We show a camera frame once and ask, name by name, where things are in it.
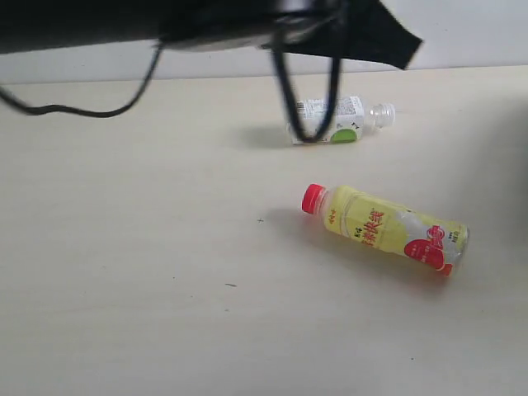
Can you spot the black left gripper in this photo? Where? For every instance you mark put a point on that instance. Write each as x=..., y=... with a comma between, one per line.
x=364, y=31

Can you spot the square white-label clear bottle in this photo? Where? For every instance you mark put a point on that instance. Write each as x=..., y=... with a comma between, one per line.
x=353, y=118

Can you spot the yellow-label red-cap bottle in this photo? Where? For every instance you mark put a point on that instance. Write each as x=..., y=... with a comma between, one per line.
x=388, y=227

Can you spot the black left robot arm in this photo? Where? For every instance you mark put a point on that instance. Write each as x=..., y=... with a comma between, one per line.
x=191, y=26

